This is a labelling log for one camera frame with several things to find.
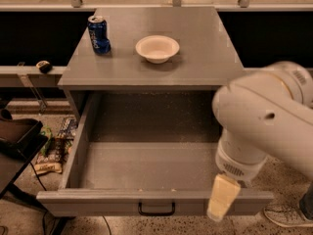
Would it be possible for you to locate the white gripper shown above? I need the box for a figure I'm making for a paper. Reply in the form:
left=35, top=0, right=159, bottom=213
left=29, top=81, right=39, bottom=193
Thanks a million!
left=206, top=139, right=267, bottom=222

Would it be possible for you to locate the grey top drawer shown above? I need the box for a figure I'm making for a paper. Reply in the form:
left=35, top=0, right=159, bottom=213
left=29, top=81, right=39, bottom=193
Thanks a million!
left=36, top=91, right=275, bottom=218

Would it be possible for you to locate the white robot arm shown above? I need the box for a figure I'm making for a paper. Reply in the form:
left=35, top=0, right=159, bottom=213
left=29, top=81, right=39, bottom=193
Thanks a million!
left=207, top=62, right=313, bottom=221

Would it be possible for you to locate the grey sneaker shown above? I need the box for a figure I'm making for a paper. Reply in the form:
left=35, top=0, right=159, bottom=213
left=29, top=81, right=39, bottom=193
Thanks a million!
left=263, top=204, right=313, bottom=228

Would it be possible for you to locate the white paper bowl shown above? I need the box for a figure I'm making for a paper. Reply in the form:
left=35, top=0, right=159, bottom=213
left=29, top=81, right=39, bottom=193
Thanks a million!
left=135, top=35, right=180, bottom=64

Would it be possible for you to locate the chip bag in basket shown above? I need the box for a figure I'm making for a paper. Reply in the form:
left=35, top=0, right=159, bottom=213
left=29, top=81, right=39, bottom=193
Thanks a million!
left=57, top=117, right=78, bottom=140

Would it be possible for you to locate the snack bag on floor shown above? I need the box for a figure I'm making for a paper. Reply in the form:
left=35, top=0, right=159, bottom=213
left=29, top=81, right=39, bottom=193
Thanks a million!
left=34, top=126, right=65, bottom=174

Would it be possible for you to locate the blue pepsi can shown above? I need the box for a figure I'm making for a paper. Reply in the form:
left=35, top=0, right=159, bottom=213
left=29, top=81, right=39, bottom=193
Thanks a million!
left=87, top=16, right=111, bottom=54

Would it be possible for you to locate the black table with legs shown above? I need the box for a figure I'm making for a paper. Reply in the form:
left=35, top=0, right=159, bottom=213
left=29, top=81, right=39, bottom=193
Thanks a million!
left=0, top=108, right=71, bottom=235

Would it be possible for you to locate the black tape measure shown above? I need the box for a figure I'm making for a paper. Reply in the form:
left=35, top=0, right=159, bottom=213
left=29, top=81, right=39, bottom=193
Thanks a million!
left=36, top=61, right=52, bottom=73

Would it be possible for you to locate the black floor cable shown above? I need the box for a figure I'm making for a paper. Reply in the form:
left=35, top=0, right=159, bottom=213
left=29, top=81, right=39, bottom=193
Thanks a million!
left=29, top=162, right=112, bottom=235

